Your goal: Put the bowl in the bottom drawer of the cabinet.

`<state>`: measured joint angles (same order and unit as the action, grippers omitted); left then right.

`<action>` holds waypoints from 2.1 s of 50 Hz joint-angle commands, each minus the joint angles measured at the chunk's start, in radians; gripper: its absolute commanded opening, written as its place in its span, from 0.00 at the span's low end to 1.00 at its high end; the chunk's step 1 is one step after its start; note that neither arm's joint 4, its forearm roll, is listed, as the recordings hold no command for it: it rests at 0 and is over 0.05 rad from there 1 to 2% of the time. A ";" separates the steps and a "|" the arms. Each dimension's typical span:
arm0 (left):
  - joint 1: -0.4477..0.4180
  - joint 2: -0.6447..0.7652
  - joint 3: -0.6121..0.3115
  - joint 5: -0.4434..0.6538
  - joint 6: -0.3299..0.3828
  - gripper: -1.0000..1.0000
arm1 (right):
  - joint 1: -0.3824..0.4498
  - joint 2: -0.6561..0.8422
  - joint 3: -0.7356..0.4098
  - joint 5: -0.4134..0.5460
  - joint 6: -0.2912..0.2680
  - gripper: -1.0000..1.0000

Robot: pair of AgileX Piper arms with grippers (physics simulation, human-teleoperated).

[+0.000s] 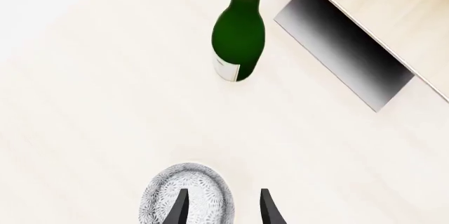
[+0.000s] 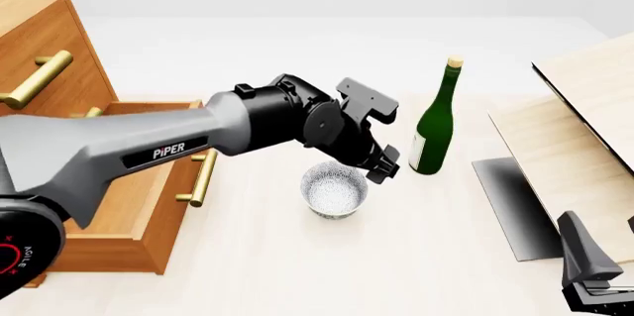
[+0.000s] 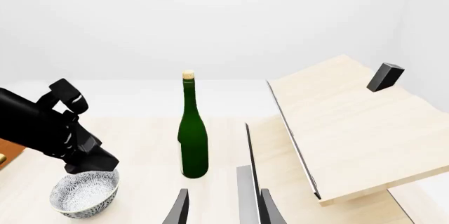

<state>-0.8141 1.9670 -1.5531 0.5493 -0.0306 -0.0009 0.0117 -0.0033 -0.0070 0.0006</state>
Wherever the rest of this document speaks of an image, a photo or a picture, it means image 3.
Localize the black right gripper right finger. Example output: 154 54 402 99
260 188 288 224

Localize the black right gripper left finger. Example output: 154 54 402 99
161 188 190 224

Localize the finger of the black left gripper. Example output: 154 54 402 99
64 160 116 176
87 146 121 169

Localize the patterned white and grey bowl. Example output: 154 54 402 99
49 169 121 220

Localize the brown wooden cabinet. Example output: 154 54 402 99
0 138 27 171

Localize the green wine bottle with cork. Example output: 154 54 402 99
177 70 210 180

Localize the black block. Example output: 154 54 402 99
366 62 406 93

